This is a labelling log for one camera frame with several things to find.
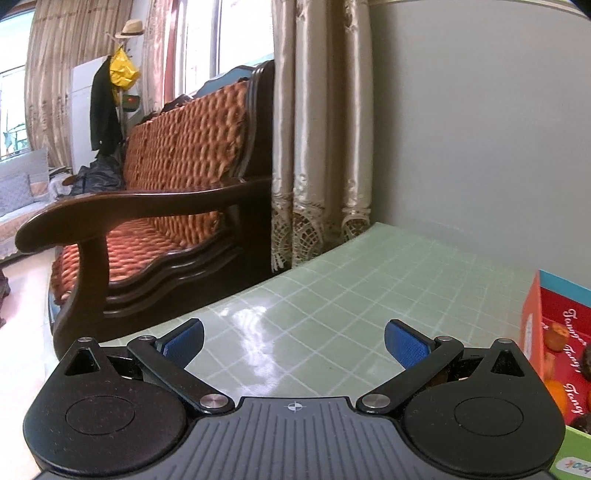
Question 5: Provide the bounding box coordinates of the white refrigerator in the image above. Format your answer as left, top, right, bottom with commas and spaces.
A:
69, 56, 112, 172

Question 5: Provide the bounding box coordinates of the straw hat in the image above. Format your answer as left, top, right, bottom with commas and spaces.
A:
115, 18, 145, 38

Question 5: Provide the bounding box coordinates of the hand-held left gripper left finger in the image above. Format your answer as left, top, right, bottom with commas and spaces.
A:
62, 318, 234, 415

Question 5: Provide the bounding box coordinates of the wooden sofa orange woven cushion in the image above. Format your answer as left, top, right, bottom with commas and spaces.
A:
16, 60, 275, 365

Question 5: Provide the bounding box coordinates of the carrot chunk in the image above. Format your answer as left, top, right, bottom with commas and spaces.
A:
545, 322, 570, 352

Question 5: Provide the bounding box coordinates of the mandarin orange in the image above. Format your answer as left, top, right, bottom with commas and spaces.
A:
544, 379, 568, 416

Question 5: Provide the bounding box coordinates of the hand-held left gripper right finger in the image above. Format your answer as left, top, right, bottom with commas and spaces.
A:
356, 319, 529, 415

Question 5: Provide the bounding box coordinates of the grey fabric sofa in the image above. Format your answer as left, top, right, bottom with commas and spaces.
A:
0, 148, 63, 261

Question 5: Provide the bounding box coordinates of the beige satin curtain lace hem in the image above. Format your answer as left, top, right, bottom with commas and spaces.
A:
270, 0, 375, 273

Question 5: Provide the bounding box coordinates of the colourful cardboard box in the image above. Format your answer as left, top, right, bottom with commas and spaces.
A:
519, 270, 591, 480

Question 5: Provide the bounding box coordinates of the black coat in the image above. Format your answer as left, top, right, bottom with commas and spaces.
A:
90, 56, 123, 155

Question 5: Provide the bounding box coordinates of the window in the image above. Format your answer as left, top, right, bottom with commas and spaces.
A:
182, 0, 274, 95

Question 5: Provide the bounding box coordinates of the black bag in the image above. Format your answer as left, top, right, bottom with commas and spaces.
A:
69, 154, 126, 195

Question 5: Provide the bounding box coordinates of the yellow bag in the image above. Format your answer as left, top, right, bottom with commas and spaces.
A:
110, 46, 140, 88

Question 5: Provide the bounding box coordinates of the brown sheer curtain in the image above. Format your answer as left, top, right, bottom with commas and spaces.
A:
25, 0, 134, 153

